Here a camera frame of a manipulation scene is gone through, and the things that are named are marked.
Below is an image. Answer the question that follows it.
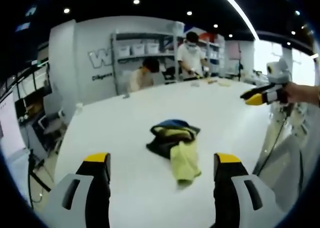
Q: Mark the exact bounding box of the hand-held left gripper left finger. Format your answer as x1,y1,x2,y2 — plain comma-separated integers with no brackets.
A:
41,152,112,228

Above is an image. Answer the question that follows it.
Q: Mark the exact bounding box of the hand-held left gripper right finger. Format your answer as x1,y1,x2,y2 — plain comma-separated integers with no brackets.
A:
213,152,279,228

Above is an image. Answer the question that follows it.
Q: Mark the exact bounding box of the yellow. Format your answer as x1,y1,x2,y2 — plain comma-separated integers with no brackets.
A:
145,118,202,185

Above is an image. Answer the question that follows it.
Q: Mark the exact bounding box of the person's right hand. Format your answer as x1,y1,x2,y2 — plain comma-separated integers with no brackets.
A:
284,82,320,105

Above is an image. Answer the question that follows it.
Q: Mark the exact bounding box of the black stand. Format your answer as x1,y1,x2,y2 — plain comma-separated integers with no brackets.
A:
26,147,52,210

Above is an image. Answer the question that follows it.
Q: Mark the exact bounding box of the ceiling light strip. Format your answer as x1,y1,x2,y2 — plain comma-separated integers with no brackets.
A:
216,0,261,42

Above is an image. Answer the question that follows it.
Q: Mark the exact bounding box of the grey office chair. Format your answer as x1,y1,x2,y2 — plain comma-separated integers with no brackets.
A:
36,107,68,154

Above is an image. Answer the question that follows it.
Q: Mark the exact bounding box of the white storage bin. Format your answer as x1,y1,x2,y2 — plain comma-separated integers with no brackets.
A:
146,42,160,55
131,43,146,56
117,44,131,58

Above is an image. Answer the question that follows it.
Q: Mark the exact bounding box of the grey metal shelf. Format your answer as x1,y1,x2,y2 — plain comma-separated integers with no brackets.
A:
110,21,186,96

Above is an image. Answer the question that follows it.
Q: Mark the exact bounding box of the black cable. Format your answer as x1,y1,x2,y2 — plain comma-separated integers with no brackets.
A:
256,104,291,177

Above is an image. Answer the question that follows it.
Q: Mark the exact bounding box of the wall lettering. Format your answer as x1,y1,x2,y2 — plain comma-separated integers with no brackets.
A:
87,49,114,69

